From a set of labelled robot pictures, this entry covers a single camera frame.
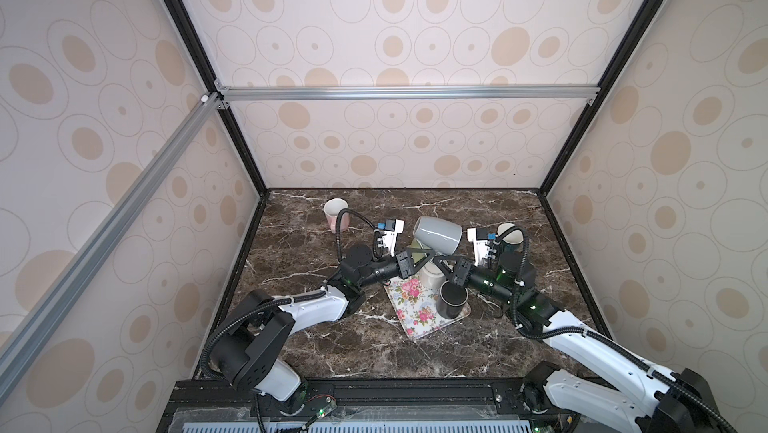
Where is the grey ceramic mug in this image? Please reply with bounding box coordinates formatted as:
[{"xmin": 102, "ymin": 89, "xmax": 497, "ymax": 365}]
[{"xmin": 413, "ymin": 216, "xmax": 463, "ymax": 255}]

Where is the dark green ceramic mug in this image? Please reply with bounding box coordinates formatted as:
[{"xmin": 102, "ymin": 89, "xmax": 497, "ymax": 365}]
[{"xmin": 496, "ymin": 222, "xmax": 524, "ymax": 252}]

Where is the pink ceramic mug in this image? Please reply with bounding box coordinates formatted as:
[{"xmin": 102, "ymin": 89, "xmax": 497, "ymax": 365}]
[{"xmin": 323, "ymin": 198, "xmax": 348, "ymax": 233}]

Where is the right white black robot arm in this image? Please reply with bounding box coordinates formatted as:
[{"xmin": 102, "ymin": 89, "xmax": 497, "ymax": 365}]
[{"xmin": 433, "ymin": 226, "xmax": 735, "ymax": 432}]

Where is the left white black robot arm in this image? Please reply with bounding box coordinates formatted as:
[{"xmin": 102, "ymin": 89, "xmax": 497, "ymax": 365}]
[{"xmin": 200, "ymin": 208, "xmax": 436, "ymax": 402}]

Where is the white ceramic mug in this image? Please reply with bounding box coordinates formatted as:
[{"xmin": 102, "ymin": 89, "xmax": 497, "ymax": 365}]
[{"xmin": 417, "ymin": 261, "xmax": 446, "ymax": 291}]

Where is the black metal cup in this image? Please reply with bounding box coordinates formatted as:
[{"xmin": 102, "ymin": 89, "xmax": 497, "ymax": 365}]
[{"xmin": 436, "ymin": 281, "xmax": 468, "ymax": 320}]

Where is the floral rectangular serving tray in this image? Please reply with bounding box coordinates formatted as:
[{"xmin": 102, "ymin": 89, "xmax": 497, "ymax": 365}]
[{"xmin": 384, "ymin": 277, "xmax": 471, "ymax": 340}]

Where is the green circuit board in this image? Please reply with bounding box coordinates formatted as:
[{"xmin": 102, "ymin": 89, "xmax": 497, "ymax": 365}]
[{"xmin": 305, "ymin": 394, "xmax": 337, "ymax": 429}]

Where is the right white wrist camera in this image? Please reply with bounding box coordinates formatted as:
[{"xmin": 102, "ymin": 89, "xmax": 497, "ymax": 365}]
[{"xmin": 467, "ymin": 227, "xmax": 498, "ymax": 269}]

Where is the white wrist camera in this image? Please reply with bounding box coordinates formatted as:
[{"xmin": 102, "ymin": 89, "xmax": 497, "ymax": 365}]
[
  {"xmin": 373, "ymin": 219, "xmax": 404, "ymax": 257},
  {"xmin": 467, "ymin": 227, "xmax": 498, "ymax": 269}
]

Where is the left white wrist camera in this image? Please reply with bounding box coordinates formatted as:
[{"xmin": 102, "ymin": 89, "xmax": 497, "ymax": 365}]
[{"xmin": 373, "ymin": 219, "xmax": 404, "ymax": 257}]

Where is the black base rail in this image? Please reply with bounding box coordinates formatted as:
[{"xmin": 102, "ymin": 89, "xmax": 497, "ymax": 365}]
[{"xmin": 156, "ymin": 377, "xmax": 609, "ymax": 432}]

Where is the back aluminium frame bar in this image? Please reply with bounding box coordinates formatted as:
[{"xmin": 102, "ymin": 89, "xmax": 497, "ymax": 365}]
[{"xmin": 220, "ymin": 84, "xmax": 600, "ymax": 102}]

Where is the aluminium frame bar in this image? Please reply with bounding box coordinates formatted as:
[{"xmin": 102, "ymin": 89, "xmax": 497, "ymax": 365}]
[
  {"xmin": 1, "ymin": 91, "xmax": 223, "ymax": 402},
  {"xmin": 220, "ymin": 84, "xmax": 600, "ymax": 102}
]

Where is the left aluminium frame bar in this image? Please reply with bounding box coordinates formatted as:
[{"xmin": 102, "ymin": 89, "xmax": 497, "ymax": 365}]
[{"xmin": 1, "ymin": 91, "xmax": 223, "ymax": 402}]

